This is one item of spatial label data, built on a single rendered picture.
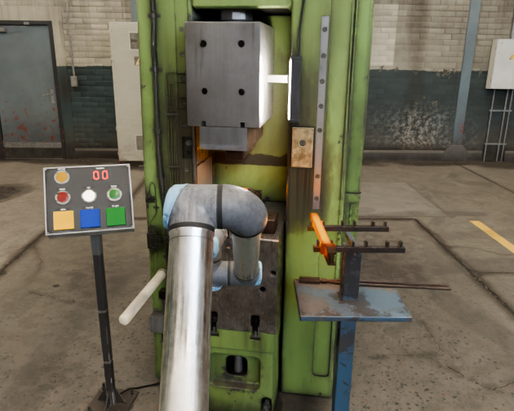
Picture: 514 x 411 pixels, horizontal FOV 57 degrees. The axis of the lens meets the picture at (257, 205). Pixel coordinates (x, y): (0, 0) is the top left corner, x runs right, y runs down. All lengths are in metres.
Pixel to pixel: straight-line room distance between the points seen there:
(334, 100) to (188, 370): 1.31
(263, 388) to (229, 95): 1.33
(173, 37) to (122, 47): 5.27
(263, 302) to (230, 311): 0.16
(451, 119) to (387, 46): 1.63
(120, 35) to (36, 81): 1.80
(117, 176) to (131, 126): 5.39
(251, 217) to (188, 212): 0.16
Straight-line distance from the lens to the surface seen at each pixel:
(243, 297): 2.11
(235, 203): 1.18
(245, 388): 2.38
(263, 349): 2.23
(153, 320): 2.47
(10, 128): 8.80
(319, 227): 1.77
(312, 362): 2.48
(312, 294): 1.88
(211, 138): 1.97
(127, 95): 7.41
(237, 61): 1.92
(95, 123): 8.26
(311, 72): 2.03
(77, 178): 2.08
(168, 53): 2.15
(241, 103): 1.93
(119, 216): 2.02
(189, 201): 1.18
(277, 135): 2.41
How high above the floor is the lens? 1.63
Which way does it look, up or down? 17 degrees down
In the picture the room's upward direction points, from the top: 1 degrees clockwise
